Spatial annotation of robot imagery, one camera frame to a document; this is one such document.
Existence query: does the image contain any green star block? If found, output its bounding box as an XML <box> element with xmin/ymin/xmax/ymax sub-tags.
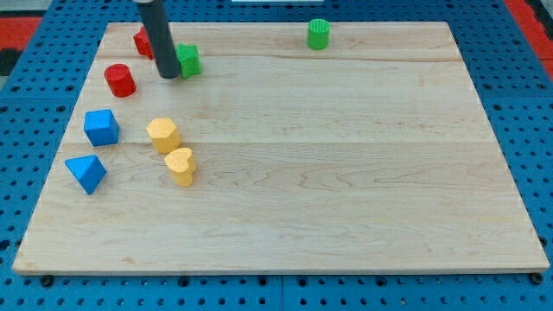
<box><xmin>175</xmin><ymin>43</ymin><xmax>202</xmax><ymax>79</ymax></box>

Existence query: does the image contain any yellow heart block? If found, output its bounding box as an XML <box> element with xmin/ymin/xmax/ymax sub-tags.
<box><xmin>164</xmin><ymin>147</ymin><xmax>196</xmax><ymax>187</ymax></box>

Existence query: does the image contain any light wooden board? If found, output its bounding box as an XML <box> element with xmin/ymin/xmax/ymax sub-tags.
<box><xmin>13</xmin><ymin>22</ymin><xmax>550</xmax><ymax>276</ymax></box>

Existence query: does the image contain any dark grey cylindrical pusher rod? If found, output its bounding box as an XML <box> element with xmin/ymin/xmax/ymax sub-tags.
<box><xmin>135</xmin><ymin>0</ymin><xmax>181</xmax><ymax>79</ymax></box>

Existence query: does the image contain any yellow hexagon block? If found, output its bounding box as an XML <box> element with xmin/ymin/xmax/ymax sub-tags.
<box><xmin>146</xmin><ymin>117</ymin><xmax>181</xmax><ymax>154</ymax></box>

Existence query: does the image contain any blue triangular prism block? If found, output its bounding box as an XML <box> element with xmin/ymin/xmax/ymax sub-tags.
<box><xmin>64</xmin><ymin>155</ymin><xmax>106</xmax><ymax>195</ymax></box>

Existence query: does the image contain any blue cube block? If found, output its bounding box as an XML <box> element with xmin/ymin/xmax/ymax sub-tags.
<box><xmin>83</xmin><ymin>109</ymin><xmax>119</xmax><ymax>147</ymax></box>

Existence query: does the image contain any green cylinder block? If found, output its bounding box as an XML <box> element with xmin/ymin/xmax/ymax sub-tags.
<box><xmin>306</xmin><ymin>18</ymin><xmax>331</xmax><ymax>50</ymax></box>

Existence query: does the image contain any red cylinder block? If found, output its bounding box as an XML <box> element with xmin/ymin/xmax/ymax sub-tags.
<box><xmin>104</xmin><ymin>63</ymin><xmax>137</xmax><ymax>98</ymax></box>

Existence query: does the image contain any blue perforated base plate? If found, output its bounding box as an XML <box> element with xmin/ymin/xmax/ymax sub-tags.
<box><xmin>1</xmin><ymin>0</ymin><xmax>552</xmax><ymax>310</ymax></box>

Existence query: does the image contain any red star block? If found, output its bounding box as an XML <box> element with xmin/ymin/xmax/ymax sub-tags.
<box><xmin>133</xmin><ymin>26</ymin><xmax>154</xmax><ymax>60</ymax></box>

